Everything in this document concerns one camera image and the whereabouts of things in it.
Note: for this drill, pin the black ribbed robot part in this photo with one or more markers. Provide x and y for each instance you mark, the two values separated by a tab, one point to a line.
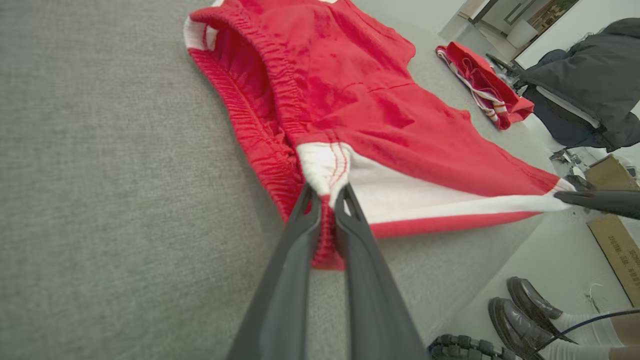
470	349

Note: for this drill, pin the dark brown leather shoe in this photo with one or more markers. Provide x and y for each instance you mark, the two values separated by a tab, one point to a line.
515	327
532	300

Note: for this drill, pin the white sock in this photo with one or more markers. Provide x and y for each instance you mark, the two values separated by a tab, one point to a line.
590	327
575	352

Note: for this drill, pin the person in dark coat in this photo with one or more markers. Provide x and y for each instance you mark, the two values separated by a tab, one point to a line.
595	85

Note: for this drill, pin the white bin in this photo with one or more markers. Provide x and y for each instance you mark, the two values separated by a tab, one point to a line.
522	34

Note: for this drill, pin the red jersey with white sleeves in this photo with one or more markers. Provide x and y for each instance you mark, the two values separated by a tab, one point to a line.
492	85

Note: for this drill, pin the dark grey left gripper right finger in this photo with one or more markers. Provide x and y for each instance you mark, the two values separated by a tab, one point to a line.
375	300

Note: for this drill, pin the brown cardboard box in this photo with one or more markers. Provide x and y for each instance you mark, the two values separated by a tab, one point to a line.
617	235

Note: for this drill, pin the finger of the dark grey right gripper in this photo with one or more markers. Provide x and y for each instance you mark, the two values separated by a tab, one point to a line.
610	202

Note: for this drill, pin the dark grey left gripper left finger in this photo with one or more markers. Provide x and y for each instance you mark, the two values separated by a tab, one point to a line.
280	300

